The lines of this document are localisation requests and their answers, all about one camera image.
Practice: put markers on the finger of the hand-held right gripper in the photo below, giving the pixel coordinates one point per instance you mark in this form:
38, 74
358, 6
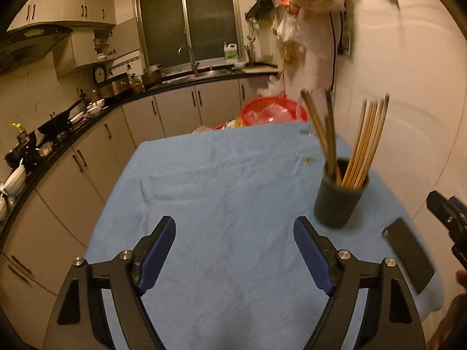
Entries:
443, 209
459, 204

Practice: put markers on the person's right forearm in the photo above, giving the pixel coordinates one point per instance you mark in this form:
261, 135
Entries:
450, 324

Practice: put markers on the group of wooden chopsticks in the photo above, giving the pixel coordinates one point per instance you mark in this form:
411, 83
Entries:
365, 146

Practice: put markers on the black pot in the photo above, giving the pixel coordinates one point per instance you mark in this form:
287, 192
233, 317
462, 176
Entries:
20, 157

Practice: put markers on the brown cooking pot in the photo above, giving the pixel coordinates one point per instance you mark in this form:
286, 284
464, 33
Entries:
152, 77

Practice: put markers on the black wok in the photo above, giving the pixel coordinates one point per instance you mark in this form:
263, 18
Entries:
56, 120

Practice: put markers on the clear plastic bag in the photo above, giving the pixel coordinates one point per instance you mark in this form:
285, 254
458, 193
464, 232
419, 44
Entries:
270, 115

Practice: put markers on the round dial kitchen scale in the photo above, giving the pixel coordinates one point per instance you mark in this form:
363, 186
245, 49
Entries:
99, 74

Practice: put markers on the wall socket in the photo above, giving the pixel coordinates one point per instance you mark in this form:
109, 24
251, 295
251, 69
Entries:
345, 43

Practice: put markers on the white detergent jug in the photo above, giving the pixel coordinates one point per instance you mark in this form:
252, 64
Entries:
230, 53

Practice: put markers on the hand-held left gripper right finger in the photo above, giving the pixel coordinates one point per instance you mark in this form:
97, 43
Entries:
313, 259

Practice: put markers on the chrome faucet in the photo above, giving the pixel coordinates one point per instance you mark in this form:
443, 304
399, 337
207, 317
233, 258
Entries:
193, 62

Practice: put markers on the large white bowl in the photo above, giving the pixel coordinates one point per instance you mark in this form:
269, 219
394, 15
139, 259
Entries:
14, 182

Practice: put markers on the stacked white small bowls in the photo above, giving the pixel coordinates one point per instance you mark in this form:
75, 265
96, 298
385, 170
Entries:
95, 108

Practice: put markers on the dark round chopstick holder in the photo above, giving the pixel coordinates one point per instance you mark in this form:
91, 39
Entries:
339, 204

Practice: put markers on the beige upper kitchen cabinets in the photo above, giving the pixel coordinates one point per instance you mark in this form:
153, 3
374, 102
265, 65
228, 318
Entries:
73, 3

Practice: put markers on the clear glass mug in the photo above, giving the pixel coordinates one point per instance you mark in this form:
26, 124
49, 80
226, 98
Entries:
301, 113

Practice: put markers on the beige base kitchen cabinets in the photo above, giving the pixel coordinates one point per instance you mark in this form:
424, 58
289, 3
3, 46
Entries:
73, 189

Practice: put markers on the black flat rectangular device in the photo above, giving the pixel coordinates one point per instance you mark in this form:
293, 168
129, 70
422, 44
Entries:
408, 255

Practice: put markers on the wall rack shelf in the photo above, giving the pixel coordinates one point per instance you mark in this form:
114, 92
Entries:
261, 5

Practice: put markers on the wooden cutting board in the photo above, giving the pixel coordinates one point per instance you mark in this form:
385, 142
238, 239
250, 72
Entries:
259, 69

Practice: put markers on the small metal screws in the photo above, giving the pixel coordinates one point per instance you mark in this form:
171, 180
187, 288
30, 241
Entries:
304, 159

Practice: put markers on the white plastic bag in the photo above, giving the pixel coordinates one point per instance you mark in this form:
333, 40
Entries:
271, 85

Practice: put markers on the red plastic basket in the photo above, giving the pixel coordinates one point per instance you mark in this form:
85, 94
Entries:
255, 104

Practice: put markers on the range hood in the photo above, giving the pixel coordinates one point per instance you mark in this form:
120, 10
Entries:
33, 42

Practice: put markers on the yellow-capped oil bottle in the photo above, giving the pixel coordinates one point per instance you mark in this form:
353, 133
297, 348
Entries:
21, 135

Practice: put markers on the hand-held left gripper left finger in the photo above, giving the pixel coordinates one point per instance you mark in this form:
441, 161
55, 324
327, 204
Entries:
157, 259

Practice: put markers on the blue towel table cover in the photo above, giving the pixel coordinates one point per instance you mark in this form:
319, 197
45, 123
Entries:
219, 197

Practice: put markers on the kitchen window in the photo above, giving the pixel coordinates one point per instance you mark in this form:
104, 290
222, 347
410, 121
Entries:
189, 18

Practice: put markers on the metal countertop appliance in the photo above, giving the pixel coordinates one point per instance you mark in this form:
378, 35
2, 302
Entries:
114, 87

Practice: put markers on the countertop utensil holder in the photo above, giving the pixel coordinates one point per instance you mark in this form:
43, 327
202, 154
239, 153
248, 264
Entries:
249, 54

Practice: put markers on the person's right hand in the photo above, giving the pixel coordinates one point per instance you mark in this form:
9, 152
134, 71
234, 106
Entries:
462, 279

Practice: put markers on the black kitchen countertop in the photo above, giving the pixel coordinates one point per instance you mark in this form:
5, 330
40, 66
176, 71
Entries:
120, 99

